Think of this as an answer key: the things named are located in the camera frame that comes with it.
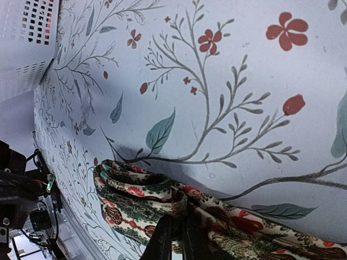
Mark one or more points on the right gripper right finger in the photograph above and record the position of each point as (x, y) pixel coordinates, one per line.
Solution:
(194, 246)

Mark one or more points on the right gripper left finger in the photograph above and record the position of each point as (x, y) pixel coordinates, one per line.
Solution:
(159, 246)

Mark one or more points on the cream floral paisley tie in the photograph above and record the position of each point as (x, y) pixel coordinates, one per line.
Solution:
(189, 214)

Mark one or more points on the floral patterned table mat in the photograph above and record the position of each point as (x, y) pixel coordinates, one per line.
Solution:
(234, 108)

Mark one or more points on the white perforated plastic basket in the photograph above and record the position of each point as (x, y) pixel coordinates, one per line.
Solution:
(28, 43)

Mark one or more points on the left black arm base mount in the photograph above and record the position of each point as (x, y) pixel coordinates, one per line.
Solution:
(30, 201)

